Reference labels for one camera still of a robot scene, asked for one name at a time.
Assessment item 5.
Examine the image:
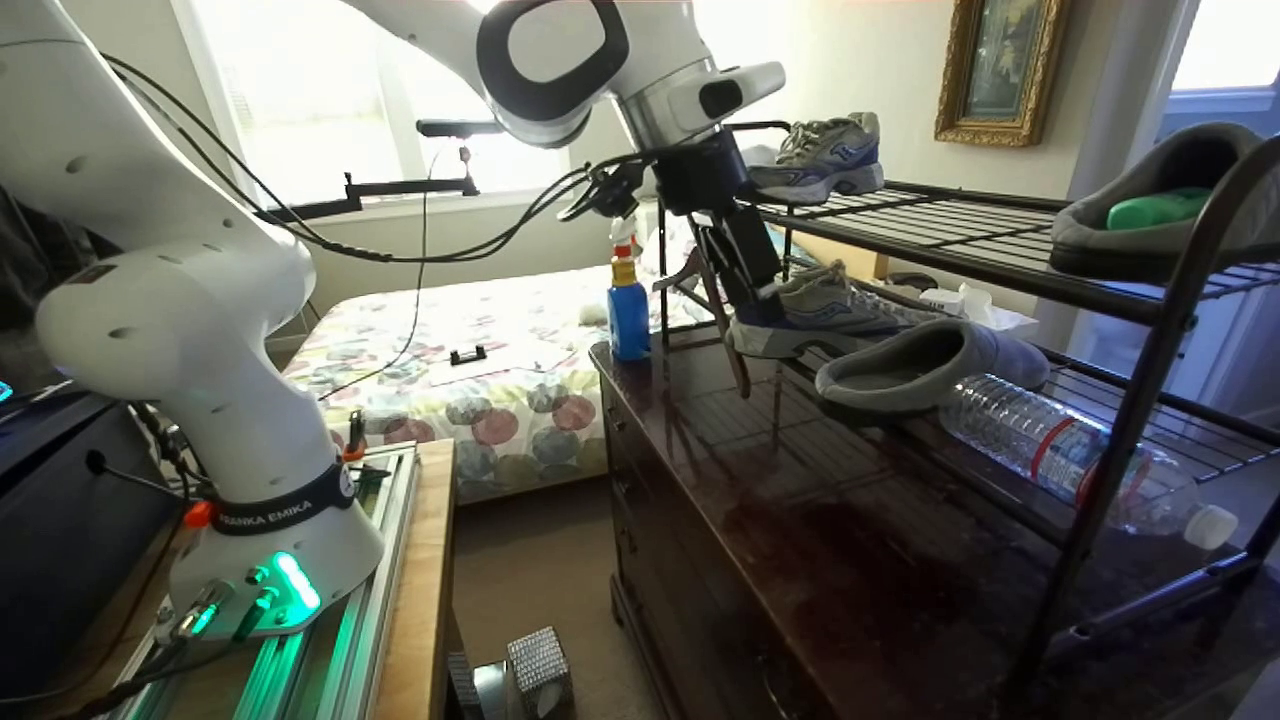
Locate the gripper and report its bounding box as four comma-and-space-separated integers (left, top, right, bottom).
652, 128, 789, 306

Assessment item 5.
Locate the grey slipper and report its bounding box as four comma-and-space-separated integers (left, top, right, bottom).
1049, 122, 1280, 284
814, 318, 1052, 414

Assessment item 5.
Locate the dark metal shoe rack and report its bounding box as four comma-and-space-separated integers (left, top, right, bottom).
655, 122, 1280, 706

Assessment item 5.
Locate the grey and blue sneaker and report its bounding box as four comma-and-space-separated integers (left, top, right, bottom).
727, 261, 943, 360
748, 111, 887, 207

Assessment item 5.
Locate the blue spray bottle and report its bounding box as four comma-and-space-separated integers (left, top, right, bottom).
607, 214, 654, 363

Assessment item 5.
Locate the white tissue box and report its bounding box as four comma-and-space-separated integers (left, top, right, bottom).
918, 282, 1041, 333

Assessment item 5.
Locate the bed with floral cover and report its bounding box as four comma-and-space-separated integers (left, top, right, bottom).
283, 215, 721, 504

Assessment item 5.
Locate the dark wooden dresser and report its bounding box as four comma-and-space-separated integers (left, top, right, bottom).
589, 335, 1280, 720

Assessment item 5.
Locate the gold framed picture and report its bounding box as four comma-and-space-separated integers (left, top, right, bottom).
934, 0, 1068, 149

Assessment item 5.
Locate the clear plastic water bottle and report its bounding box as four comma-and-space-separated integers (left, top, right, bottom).
938, 374, 1240, 552

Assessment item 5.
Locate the green rolled sock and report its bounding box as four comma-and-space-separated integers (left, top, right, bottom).
1106, 187, 1214, 232

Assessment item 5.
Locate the window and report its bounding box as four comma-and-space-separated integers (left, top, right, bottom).
1158, 0, 1280, 141
170, 0, 601, 213

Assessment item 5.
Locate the silver sparkly box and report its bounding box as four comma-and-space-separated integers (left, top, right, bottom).
505, 626, 576, 720

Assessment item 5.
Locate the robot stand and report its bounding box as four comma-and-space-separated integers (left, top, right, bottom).
95, 438, 459, 720

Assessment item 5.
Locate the black computer case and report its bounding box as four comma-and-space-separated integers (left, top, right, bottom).
0, 380, 191, 703

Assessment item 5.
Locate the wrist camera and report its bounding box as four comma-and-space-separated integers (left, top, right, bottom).
558, 160, 651, 223

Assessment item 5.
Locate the black cable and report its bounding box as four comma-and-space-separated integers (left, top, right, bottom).
318, 150, 443, 403

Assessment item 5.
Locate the camera on mount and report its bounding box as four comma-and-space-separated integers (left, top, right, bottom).
254, 118, 507, 224

